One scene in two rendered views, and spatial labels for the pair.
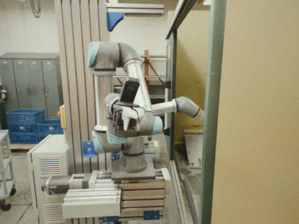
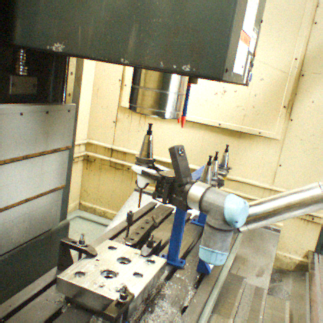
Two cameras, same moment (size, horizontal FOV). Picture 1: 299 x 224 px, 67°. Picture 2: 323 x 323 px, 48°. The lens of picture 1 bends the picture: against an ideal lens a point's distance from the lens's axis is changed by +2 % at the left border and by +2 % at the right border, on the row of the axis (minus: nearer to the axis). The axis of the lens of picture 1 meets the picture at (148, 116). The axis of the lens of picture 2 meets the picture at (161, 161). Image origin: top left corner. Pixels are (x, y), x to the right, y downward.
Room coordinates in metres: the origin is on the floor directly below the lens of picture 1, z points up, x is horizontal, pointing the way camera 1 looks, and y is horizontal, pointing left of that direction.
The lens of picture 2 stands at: (2.73, -0.51, 1.59)
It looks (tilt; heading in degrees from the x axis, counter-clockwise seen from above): 14 degrees down; 198
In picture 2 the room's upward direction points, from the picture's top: 10 degrees clockwise
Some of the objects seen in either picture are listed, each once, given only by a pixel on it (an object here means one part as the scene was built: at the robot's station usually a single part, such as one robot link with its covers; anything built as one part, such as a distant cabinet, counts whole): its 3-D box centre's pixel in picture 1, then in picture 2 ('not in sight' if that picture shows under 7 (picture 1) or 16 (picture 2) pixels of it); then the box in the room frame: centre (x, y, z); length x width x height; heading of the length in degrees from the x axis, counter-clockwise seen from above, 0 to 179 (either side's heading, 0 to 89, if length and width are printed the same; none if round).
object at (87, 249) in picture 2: not in sight; (78, 253); (1.77, -1.05, 0.97); 0.13 x 0.03 x 0.15; 89
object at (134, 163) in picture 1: (133, 158); not in sight; (1.14, 0.08, 1.21); 0.15 x 0.15 x 0.10
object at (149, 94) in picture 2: not in sight; (157, 93); (1.73, -0.88, 1.53); 0.16 x 0.16 x 0.12
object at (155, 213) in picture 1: (131, 209); not in sight; (1.15, 0.10, 0.89); 0.36 x 0.10 x 0.09; 94
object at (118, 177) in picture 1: (130, 171); not in sight; (1.14, 0.10, 1.13); 0.36 x 0.22 x 0.06; 94
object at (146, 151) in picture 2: not in sight; (147, 145); (1.73, -0.89, 1.37); 0.04 x 0.04 x 0.07
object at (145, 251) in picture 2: not in sight; (149, 252); (1.61, -0.86, 0.97); 0.13 x 0.03 x 0.15; 179
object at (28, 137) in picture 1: (42, 129); not in sight; (4.52, 2.21, 0.39); 1.20 x 0.80 x 0.79; 87
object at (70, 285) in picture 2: not in sight; (115, 274); (1.79, -0.90, 0.97); 0.29 x 0.23 x 0.05; 179
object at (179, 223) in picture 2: not in sight; (178, 226); (1.49, -0.80, 1.05); 0.10 x 0.05 x 0.30; 89
